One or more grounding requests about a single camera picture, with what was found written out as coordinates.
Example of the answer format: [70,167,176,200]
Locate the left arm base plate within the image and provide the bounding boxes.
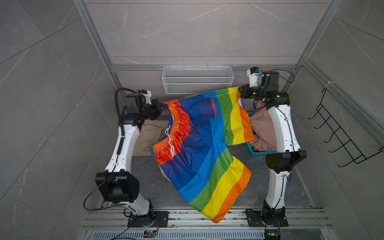
[128,211,169,228]

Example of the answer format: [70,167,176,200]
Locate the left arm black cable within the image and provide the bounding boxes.
[83,87,139,212]

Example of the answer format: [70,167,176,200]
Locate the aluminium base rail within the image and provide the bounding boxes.
[78,207,337,240]

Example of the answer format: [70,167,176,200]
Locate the aluminium frame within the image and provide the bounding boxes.
[74,1,383,145]

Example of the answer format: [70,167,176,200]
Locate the rainbow striped shorts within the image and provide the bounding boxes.
[152,88,254,223]

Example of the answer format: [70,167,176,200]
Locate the white wire wall basket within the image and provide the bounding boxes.
[162,66,234,95]

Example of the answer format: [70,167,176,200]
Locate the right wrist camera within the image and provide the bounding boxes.
[247,67,280,92]

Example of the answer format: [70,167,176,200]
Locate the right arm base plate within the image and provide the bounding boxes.
[245,208,289,227]

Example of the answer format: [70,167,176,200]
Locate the beige shorts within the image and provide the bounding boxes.
[133,120,169,156]

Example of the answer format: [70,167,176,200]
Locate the teal plastic basket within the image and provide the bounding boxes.
[247,112,277,156]

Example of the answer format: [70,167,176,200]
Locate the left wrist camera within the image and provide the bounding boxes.
[126,90,152,109]

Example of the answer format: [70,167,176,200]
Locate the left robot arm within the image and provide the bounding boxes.
[95,100,164,218]

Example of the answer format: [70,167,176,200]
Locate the pink shorts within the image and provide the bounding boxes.
[250,101,277,152]

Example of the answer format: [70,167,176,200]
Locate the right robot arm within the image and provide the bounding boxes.
[238,85,307,227]

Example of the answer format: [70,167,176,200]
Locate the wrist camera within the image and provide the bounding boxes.
[247,67,280,92]
[126,90,152,109]

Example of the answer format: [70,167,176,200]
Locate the black wire hook rack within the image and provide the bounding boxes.
[307,88,384,168]

